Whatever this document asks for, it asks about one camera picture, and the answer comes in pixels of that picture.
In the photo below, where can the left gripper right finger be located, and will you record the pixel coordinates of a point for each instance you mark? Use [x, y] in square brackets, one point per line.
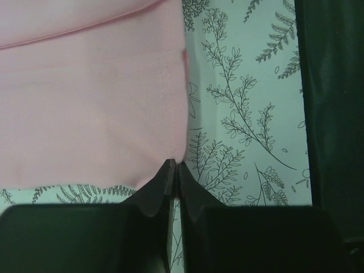
[221, 238]

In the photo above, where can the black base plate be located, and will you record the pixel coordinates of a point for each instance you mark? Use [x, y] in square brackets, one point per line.
[330, 37]

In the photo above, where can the floral table mat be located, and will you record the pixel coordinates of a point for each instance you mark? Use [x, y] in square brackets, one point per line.
[246, 139]

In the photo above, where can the pink t shirt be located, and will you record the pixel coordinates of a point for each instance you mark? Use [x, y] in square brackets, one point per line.
[92, 92]

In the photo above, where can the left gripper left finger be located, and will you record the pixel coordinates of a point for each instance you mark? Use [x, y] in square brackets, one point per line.
[131, 236]

